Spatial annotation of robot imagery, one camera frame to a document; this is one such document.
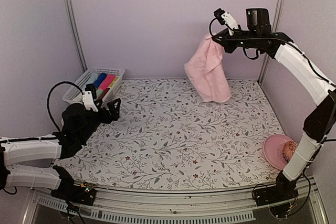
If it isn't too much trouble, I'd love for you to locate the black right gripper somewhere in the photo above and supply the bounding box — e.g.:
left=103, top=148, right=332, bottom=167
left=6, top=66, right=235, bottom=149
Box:
left=215, top=28, right=261, bottom=53

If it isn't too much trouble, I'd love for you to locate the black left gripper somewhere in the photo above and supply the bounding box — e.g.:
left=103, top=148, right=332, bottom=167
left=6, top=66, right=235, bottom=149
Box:
left=79, top=98, right=121, bottom=143

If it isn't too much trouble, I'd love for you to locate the pink towel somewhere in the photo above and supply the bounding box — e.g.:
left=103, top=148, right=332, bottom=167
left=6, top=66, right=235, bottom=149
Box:
left=98, top=74, right=115, bottom=90
left=184, top=35, right=231, bottom=103

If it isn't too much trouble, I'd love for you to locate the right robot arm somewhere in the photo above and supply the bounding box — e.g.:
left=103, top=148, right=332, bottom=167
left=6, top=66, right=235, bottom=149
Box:
left=211, top=8, right=335, bottom=201

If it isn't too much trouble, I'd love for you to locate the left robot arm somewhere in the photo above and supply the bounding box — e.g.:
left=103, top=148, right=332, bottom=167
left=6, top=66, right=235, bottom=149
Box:
left=1, top=99, right=121, bottom=200

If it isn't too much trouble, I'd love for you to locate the grey green rolled towel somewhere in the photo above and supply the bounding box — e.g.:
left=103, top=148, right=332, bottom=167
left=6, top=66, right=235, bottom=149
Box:
left=96, top=88, right=104, bottom=100

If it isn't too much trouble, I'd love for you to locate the yellow rolled towel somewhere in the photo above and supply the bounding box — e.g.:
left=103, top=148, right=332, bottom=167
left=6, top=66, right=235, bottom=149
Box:
left=108, top=77, right=119, bottom=89

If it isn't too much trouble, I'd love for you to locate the pink rolled towel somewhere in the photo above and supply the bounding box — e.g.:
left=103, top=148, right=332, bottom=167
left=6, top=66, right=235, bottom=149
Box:
left=98, top=74, right=115, bottom=90

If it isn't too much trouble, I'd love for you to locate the dark blue rolled towel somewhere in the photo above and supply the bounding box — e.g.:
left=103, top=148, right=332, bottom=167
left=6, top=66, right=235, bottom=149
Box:
left=93, top=72, right=107, bottom=88

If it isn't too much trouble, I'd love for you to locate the light blue rolled towel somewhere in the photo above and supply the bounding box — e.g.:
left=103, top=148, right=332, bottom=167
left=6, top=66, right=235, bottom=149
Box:
left=86, top=73, right=98, bottom=84

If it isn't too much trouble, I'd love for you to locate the white plastic basket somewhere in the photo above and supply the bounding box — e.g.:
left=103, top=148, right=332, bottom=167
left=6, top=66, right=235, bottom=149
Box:
left=62, top=67, right=126, bottom=108

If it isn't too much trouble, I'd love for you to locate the floral tablecloth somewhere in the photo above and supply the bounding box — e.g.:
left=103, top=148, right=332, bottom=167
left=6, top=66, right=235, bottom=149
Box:
left=56, top=79, right=282, bottom=190

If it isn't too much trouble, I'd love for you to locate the pink plate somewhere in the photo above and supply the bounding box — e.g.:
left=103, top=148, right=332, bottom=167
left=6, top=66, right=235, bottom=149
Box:
left=262, top=134, right=293, bottom=170

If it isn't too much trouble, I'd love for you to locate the red patterned bowl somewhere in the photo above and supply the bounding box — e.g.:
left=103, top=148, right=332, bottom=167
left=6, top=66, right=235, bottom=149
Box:
left=282, top=141, right=299, bottom=163

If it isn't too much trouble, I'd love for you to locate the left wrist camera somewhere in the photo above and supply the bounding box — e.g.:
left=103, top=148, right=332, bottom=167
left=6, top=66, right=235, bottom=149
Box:
left=82, top=83, right=98, bottom=112

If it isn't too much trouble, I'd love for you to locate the left black cable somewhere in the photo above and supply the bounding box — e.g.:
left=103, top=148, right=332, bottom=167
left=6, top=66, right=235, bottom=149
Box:
left=46, top=81, right=85, bottom=133

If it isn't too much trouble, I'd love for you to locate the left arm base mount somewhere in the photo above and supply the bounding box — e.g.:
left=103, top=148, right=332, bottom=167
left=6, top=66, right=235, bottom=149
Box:
left=50, top=181, right=97, bottom=206

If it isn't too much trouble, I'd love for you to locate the front aluminium rail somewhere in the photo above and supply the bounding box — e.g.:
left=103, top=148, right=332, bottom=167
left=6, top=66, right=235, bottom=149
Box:
left=23, top=178, right=331, bottom=223

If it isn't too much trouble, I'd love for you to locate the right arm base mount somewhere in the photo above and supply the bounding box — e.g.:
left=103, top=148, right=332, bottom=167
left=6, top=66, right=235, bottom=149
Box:
left=251, top=183, right=299, bottom=206

